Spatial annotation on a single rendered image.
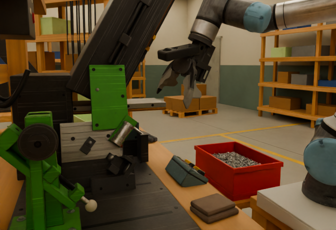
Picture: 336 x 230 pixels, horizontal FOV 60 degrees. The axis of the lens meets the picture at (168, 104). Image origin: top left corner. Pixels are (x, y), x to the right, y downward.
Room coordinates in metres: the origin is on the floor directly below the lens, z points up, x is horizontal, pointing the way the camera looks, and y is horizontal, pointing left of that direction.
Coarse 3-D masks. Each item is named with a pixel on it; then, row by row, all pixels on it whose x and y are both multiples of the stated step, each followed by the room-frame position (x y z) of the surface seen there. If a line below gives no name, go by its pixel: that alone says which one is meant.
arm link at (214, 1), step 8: (208, 0) 0.83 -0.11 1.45; (216, 0) 0.82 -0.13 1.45; (224, 0) 0.81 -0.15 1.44; (200, 8) 0.85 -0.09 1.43; (208, 8) 0.83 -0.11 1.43; (216, 8) 0.82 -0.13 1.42; (200, 16) 0.83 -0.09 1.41; (208, 16) 0.82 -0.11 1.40; (216, 16) 0.83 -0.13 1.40; (216, 24) 0.83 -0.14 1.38
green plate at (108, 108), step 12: (96, 72) 0.94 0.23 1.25; (108, 72) 0.95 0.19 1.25; (120, 72) 0.96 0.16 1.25; (96, 84) 0.93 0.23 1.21; (108, 84) 0.94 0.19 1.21; (120, 84) 0.95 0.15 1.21; (96, 96) 0.92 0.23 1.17; (108, 96) 0.93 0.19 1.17; (120, 96) 0.94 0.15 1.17; (96, 108) 0.91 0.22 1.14; (108, 108) 0.92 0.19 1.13; (120, 108) 0.93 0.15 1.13; (96, 120) 0.90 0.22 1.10; (108, 120) 0.91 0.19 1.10; (120, 120) 0.92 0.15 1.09
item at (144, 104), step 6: (72, 102) 1.10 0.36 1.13; (78, 102) 1.10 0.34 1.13; (84, 102) 1.10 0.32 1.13; (90, 102) 1.10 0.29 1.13; (132, 102) 1.10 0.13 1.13; (138, 102) 1.10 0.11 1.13; (144, 102) 1.10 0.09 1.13; (150, 102) 1.10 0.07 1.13; (156, 102) 1.10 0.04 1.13; (162, 102) 1.11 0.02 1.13; (78, 108) 1.00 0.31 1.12; (84, 108) 1.01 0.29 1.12; (90, 108) 1.02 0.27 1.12; (132, 108) 1.07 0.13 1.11; (138, 108) 1.08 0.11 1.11; (144, 108) 1.08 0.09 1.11; (150, 108) 1.09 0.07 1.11; (156, 108) 1.10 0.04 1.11; (162, 108) 1.11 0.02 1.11
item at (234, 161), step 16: (208, 144) 1.26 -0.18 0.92; (224, 144) 1.29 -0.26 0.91; (240, 144) 1.27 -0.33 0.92; (208, 160) 1.13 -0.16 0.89; (224, 160) 1.14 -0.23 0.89; (240, 160) 1.15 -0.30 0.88; (256, 160) 1.16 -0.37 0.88; (272, 160) 1.07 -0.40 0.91; (208, 176) 1.13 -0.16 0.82; (224, 176) 1.01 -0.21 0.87; (240, 176) 0.97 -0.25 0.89; (256, 176) 0.99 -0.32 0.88; (272, 176) 1.02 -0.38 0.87; (224, 192) 1.01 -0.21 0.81; (240, 192) 0.97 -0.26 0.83; (256, 192) 0.99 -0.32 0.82
